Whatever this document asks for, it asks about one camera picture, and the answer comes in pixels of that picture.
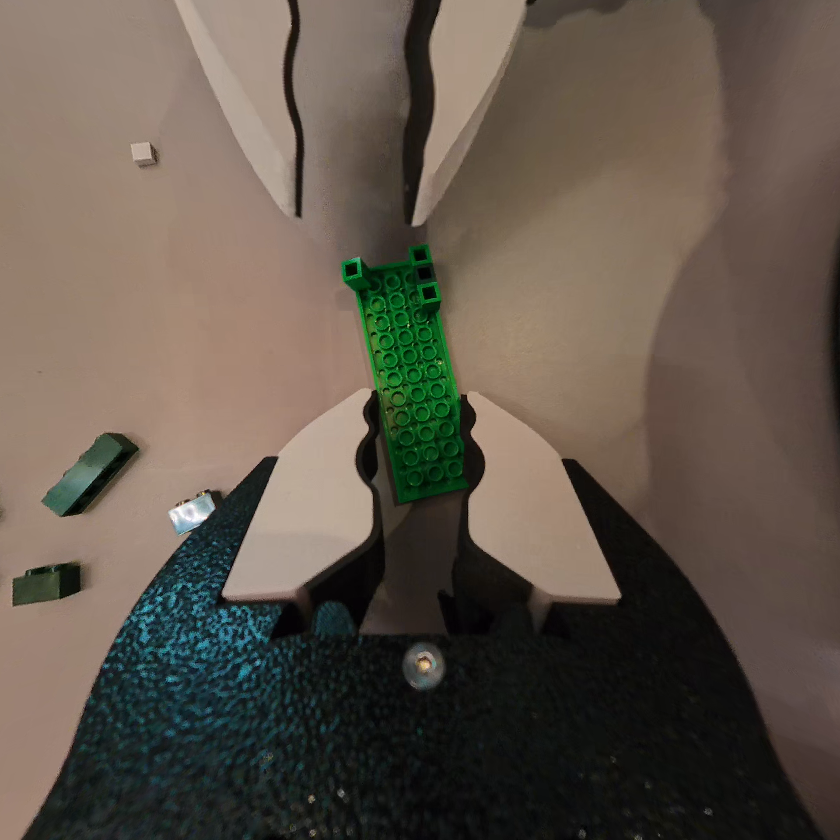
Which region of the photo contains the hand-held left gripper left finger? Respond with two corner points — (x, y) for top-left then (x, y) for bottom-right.
(221, 387), (388, 641)

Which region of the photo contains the small dark green brick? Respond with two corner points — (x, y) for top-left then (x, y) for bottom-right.
(12, 562), (82, 607)

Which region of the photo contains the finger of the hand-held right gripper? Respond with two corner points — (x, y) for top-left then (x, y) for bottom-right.
(173, 0), (305, 219)
(403, 0), (530, 228)

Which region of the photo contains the dark green sloped brick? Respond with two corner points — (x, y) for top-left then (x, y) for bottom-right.
(41, 432), (140, 518)

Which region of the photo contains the green studded building plate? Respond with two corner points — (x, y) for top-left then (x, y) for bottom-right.
(340, 244), (475, 505)

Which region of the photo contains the light grey studded brick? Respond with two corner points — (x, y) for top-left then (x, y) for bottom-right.
(168, 489), (219, 537)

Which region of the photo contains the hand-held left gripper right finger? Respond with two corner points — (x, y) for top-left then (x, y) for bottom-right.
(438, 392), (623, 639)

